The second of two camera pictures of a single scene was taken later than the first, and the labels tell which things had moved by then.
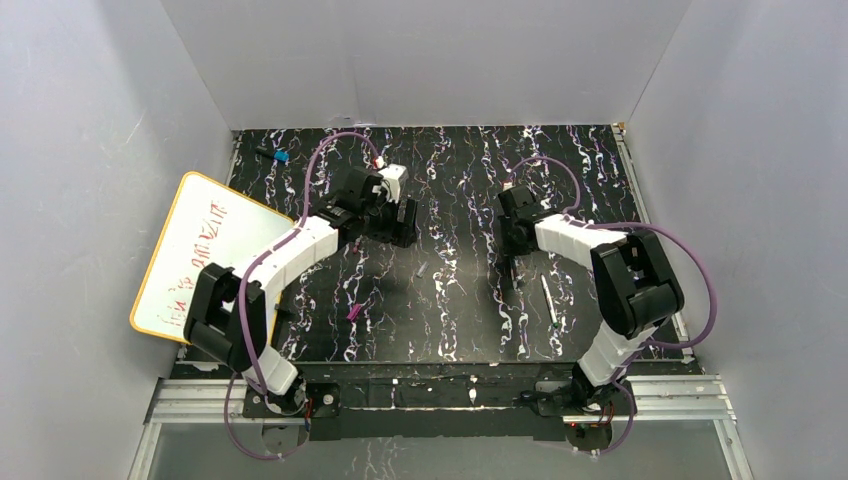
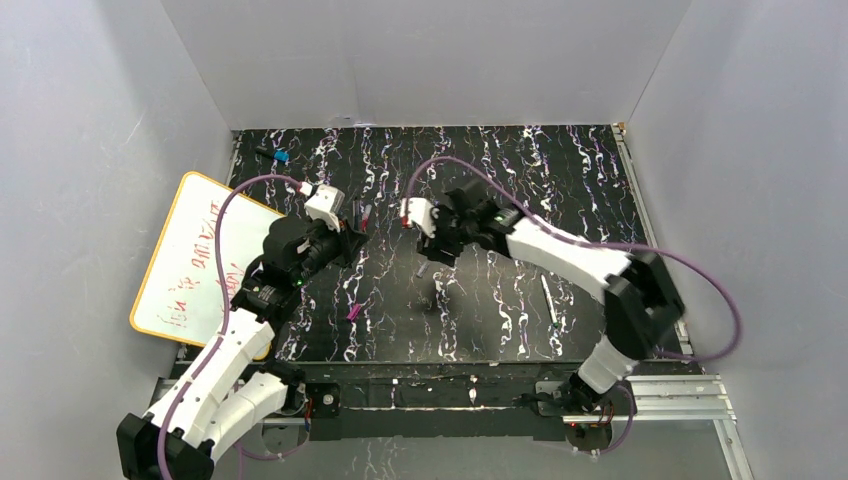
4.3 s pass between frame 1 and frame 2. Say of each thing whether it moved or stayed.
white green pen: stayed
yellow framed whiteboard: stayed
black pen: moved
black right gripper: moved
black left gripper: moved
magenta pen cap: stayed
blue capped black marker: stayed
